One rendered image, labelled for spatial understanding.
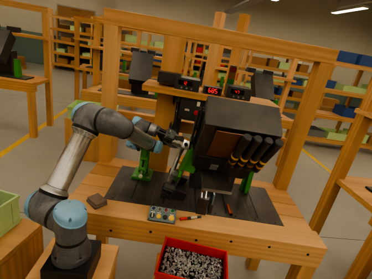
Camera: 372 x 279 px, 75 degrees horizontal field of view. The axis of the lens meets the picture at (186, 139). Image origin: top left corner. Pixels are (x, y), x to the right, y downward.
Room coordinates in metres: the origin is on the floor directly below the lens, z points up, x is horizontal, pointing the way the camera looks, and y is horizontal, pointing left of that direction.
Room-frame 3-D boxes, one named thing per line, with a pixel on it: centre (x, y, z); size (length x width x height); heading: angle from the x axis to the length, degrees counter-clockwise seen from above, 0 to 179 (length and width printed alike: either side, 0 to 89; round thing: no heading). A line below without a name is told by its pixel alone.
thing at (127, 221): (1.13, -0.13, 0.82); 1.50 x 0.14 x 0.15; 92
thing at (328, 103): (10.00, -5.32, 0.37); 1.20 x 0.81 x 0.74; 100
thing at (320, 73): (1.71, -0.11, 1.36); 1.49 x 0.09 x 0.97; 92
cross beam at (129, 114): (1.78, -0.11, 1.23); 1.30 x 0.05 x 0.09; 92
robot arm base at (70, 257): (0.74, 0.38, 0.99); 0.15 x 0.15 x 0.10
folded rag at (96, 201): (1.12, 0.44, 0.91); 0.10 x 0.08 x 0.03; 53
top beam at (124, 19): (1.71, -0.11, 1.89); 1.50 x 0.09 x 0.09; 92
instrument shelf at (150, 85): (1.67, -0.11, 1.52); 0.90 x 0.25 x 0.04; 92
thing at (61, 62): (10.30, 4.41, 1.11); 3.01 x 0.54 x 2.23; 98
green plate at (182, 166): (1.34, -0.05, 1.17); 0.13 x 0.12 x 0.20; 92
